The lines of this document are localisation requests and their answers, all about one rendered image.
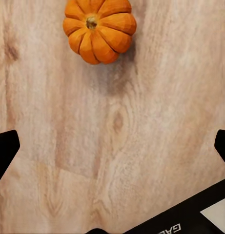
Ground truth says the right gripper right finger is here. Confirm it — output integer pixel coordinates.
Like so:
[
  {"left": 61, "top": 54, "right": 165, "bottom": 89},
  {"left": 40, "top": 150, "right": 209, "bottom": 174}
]
[{"left": 214, "top": 129, "right": 225, "bottom": 162}]

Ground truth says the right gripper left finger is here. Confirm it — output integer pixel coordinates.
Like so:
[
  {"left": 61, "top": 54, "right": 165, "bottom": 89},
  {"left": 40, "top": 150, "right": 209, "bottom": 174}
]
[{"left": 0, "top": 130, "right": 20, "bottom": 179}]

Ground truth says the pumpkin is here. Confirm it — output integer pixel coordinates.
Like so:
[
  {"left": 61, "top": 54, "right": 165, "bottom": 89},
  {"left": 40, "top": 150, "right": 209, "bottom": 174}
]
[{"left": 63, "top": 0, "right": 137, "bottom": 64}]

